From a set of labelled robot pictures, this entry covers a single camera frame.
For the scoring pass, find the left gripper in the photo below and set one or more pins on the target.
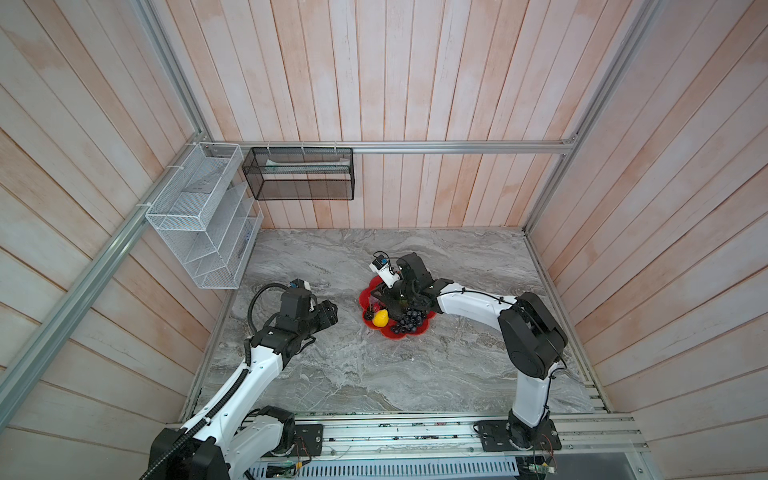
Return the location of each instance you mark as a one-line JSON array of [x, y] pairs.
[[326, 314]]

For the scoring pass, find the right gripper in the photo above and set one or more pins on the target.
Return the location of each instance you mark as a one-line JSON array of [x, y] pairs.
[[386, 297]]

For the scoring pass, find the yellow lemon fruit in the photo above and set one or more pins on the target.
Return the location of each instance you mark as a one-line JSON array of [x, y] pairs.
[[381, 319]]

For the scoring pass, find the black grape bunch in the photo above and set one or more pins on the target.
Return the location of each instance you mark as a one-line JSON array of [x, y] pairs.
[[410, 322]]

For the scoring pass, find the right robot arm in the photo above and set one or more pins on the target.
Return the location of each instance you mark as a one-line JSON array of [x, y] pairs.
[[533, 338]]

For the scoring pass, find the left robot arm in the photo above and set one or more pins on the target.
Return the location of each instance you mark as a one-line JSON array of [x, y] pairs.
[[228, 435]]

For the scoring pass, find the red flower-shaped fruit bowl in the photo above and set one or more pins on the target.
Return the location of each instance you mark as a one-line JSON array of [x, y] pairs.
[[363, 301]]

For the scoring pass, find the green circuit board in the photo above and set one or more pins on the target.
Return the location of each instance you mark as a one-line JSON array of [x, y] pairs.
[[286, 470]]

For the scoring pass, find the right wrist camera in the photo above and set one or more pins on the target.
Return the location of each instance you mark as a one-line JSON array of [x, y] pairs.
[[383, 266]]

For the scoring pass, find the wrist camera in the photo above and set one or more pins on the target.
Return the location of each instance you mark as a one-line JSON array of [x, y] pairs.
[[299, 283], [383, 266]]

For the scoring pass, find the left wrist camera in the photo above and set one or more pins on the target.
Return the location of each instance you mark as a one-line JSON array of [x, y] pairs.
[[299, 283]]

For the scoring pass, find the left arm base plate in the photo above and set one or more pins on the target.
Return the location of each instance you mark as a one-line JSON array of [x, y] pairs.
[[302, 441]]

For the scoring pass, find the black wire mesh basket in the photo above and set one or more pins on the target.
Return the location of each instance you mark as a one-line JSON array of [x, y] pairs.
[[300, 173]]

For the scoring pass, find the white wire mesh shelf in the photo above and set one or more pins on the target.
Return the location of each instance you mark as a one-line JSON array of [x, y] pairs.
[[206, 217]]

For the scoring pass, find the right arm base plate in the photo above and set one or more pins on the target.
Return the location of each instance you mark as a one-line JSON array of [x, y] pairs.
[[506, 435]]

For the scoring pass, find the aluminium back frame bar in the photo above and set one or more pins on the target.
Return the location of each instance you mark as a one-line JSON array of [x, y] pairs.
[[424, 147]]

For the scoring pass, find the aluminium frame bar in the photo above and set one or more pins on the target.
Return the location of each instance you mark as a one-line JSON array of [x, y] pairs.
[[642, 23], [424, 147], [100, 325]]

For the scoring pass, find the aluminium front rail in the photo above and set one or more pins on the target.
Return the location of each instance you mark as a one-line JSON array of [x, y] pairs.
[[411, 436]]

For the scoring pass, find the aluminium left frame bar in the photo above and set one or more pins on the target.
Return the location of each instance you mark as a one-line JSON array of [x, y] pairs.
[[100, 325]]

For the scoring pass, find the aluminium right frame bar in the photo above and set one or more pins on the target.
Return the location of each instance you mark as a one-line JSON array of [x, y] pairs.
[[642, 23]]

